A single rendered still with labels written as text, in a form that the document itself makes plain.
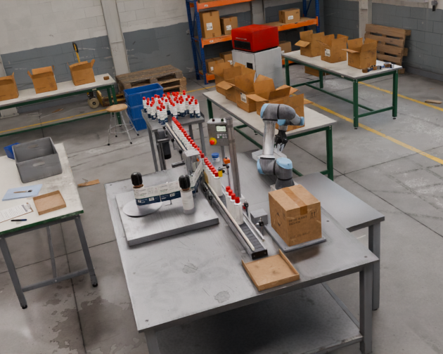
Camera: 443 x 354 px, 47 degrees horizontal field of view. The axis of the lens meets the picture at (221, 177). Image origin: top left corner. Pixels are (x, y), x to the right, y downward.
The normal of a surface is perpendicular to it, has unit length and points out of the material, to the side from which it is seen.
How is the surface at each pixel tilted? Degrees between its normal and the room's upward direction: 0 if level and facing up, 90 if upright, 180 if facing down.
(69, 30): 90
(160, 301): 0
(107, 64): 90
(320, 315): 1
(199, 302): 0
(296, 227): 90
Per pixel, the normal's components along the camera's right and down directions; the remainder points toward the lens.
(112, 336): -0.11, -0.90
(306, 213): 0.30, 0.37
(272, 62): 0.53, 0.29
